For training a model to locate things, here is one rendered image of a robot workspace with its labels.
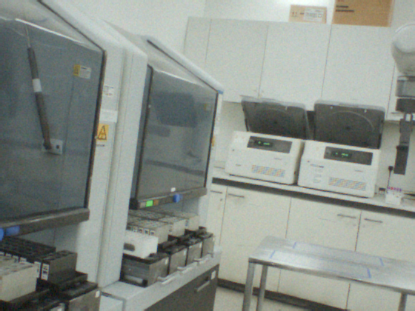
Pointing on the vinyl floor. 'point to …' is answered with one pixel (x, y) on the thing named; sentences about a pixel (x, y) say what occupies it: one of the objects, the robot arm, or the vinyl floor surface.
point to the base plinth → (279, 297)
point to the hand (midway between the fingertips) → (399, 169)
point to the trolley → (328, 267)
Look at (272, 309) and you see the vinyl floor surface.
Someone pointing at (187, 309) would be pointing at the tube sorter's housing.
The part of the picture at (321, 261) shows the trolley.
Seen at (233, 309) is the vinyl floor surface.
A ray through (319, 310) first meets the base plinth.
